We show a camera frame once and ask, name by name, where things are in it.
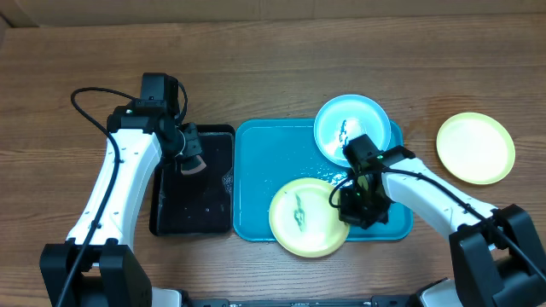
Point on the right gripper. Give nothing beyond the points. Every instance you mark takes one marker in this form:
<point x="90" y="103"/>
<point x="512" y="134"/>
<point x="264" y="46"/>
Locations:
<point x="352" y="216"/>

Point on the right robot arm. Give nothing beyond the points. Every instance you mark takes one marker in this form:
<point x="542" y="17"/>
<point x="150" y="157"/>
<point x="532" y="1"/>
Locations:
<point x="496" y="254"/>

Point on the green scrub sponge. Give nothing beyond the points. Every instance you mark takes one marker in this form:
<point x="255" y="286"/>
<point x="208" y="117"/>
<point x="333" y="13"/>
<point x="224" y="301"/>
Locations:
<point x="192" y="166"/>

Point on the teal plastic tray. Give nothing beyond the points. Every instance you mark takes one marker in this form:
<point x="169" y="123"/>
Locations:
<point x="268" y="154"/>

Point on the yellow plate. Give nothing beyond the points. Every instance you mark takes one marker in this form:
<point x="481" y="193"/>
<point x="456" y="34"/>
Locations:
<point x="302" y="220"/>
<point x="475" y="148"/>

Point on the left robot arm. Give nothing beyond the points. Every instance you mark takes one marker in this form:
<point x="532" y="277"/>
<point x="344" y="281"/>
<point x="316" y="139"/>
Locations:
<point x="96" y="265"/>

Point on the light blue plate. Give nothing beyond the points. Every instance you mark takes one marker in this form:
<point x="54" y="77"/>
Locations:
<point x="347" y="117"/>

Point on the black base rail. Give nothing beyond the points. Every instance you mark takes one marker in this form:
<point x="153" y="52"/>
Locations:
<point x="375" y="301"/>

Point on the black tray with water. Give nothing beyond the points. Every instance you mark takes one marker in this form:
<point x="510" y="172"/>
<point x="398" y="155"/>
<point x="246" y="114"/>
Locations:
<point x="200" y="203"/>

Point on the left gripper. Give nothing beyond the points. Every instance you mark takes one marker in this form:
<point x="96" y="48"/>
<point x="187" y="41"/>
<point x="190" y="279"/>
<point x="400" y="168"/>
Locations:
<point x="195" y="148"/>

